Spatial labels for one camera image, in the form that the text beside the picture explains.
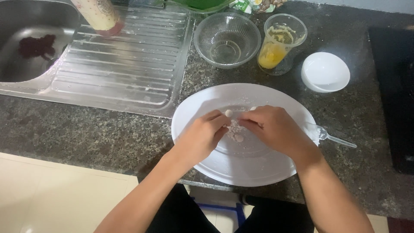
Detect person's right hand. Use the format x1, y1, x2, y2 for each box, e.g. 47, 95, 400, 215
238, 105, 321, 163

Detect person's left hand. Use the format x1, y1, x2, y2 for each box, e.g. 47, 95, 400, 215
175, 109, 232, 167

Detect pile of white flour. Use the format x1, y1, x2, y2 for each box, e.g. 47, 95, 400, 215
225, 118, 247, 143

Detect large white oval plate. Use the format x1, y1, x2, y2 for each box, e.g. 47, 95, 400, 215
171, 83, 321, 187

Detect clear plastic spoon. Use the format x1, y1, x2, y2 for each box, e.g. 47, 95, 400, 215
304, 122, 358, 149

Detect small white bowl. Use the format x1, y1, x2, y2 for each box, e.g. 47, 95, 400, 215
301, 52, 351, 93

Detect person's black trousers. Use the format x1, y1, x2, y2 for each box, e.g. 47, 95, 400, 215
146, 184, 315, 233

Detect blue-edged floor mat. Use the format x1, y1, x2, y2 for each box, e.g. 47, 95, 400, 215
193, 197, 247, 233

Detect clear cup with yellow batter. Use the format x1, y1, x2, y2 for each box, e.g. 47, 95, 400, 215
257, 14, 308, 76

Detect stainless steel sink with drainboard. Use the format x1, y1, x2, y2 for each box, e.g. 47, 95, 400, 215
0, 0, 195, 119

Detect clear glass bowl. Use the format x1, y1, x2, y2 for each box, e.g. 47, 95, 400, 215
194, 12, 261, 69

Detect black cooktop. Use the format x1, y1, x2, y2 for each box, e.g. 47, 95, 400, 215
368, 25, 414, 175

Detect printed food packet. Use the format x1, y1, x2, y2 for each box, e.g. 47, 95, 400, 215
229, 0, 288, 15

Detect green plastic basin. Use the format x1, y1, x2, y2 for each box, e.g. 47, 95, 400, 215
162, 0, 237, 14

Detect cream bottle with red cap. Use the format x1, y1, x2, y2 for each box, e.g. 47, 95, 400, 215
71, 0, 125, 37

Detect dark red scrap in sink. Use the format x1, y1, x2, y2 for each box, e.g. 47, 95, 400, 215
18, 34, 57, 61

